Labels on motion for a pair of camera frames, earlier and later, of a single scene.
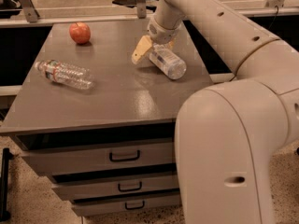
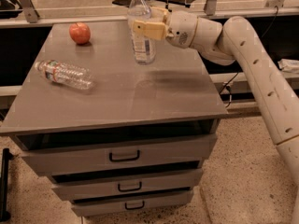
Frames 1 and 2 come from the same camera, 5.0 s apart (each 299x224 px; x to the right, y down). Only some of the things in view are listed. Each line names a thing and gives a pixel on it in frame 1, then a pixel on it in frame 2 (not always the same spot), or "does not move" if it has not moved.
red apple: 79,33 does not move
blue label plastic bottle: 168,62 to 143,47
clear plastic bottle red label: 61,72 does not move
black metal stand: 7,155 does not move
